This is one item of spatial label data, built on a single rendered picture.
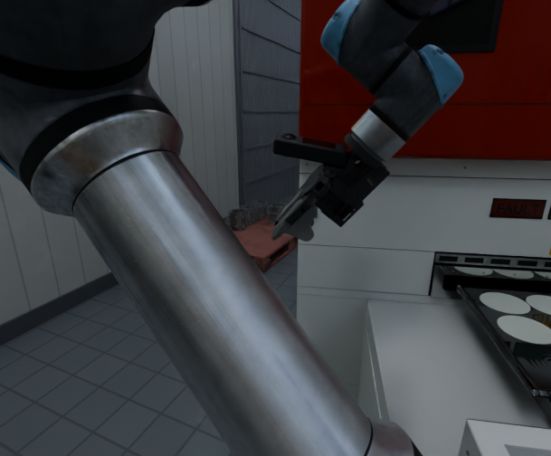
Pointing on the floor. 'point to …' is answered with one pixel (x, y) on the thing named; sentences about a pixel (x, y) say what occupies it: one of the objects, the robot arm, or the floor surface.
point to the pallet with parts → (261, 232)
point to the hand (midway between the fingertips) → (274, 228)
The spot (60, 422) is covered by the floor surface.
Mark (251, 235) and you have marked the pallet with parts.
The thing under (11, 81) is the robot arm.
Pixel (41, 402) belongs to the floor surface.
